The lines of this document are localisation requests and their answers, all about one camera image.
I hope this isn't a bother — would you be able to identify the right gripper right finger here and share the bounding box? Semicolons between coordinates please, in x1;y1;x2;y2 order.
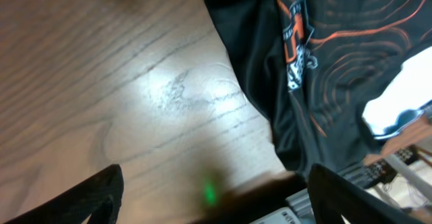
307;164;421;224

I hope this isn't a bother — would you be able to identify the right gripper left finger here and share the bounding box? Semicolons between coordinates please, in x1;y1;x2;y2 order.
8;164;124;224

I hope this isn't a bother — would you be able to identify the black orange-patterned jersey shirt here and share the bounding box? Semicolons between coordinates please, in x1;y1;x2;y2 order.
204;0;431;176

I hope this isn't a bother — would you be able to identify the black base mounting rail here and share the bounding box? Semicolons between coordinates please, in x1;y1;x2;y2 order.
249;142;432;224

